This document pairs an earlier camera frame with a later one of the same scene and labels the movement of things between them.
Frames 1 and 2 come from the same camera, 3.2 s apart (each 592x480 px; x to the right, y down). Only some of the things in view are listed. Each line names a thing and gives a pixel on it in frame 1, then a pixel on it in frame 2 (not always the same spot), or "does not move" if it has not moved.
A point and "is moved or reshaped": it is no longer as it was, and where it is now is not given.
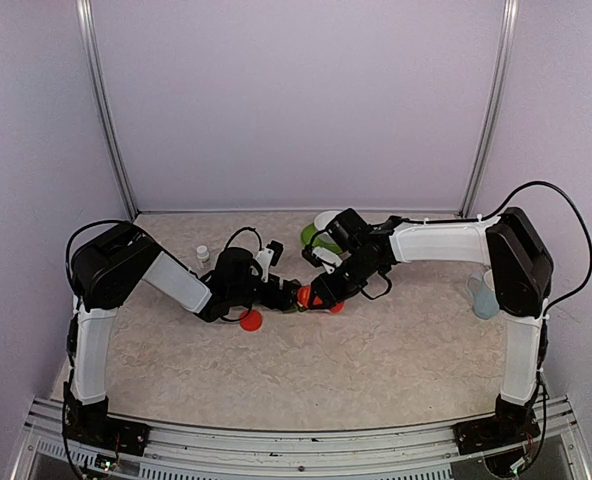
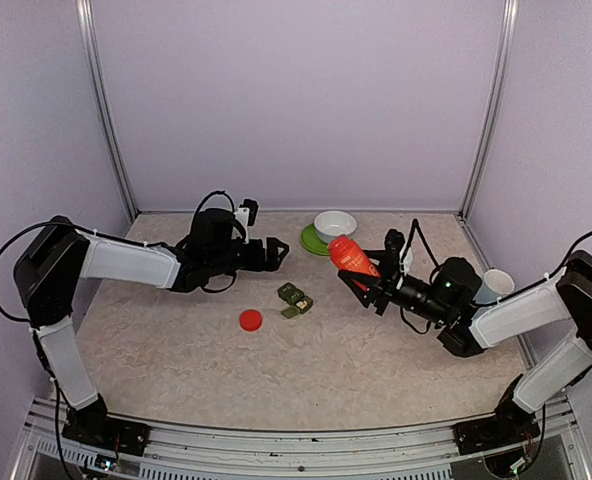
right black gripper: (329, 291) → (388, 283)
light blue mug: (481, 288) does not move
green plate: (306, 234) does not move
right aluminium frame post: (490, 124) does not move
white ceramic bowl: (321, 221) does not move
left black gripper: (285, 302) → (272, 253)
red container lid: (252, 322) does not move
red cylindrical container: (304, 299) is moved or reshaped
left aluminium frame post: (87, 22) does not move
